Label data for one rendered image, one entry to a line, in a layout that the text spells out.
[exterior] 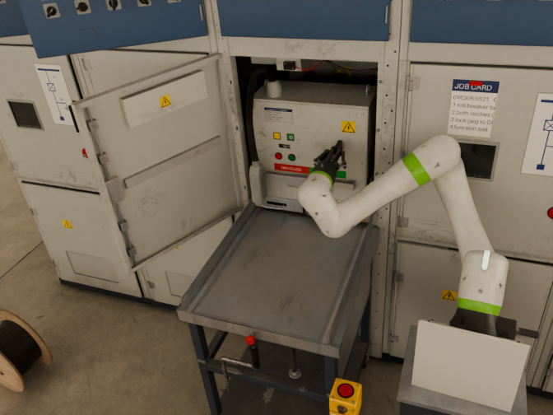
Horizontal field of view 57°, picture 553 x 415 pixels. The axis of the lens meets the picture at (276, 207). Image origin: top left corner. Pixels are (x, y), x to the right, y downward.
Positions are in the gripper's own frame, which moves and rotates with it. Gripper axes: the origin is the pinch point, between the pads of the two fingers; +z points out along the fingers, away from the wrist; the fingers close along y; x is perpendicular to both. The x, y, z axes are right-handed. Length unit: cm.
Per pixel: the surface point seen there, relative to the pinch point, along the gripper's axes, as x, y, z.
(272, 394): -105, -21, -46
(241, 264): -38, -32, -36
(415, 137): 7.2, 29.4, 0.3
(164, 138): 10, -63, -24
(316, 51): 37.1, -8.3, 2.7
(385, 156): -3.5, 18.3, 2.3
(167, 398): -122, -77, -52
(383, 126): 9.5, 16.9, 2.4
